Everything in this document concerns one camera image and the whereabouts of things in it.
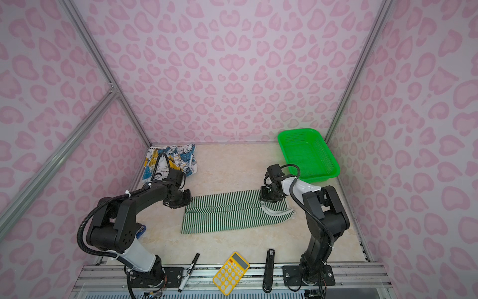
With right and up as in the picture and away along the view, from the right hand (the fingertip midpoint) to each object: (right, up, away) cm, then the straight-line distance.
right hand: (263, 196), depth 93 cm
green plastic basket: (+30, +24, +23) cm, 45 cm away
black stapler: (0, -25, -21) cm, 33 cm away
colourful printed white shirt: (-47, +19, +16) cm, 53 cm away
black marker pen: (-32, -27, -20) cm, 46 cm away
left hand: (-36, -2, +1) cm, 37 cm away
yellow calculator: (-15, -26, -20) cm, 36 cm away
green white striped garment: (-20, -7, -3) cm, 21 cm away
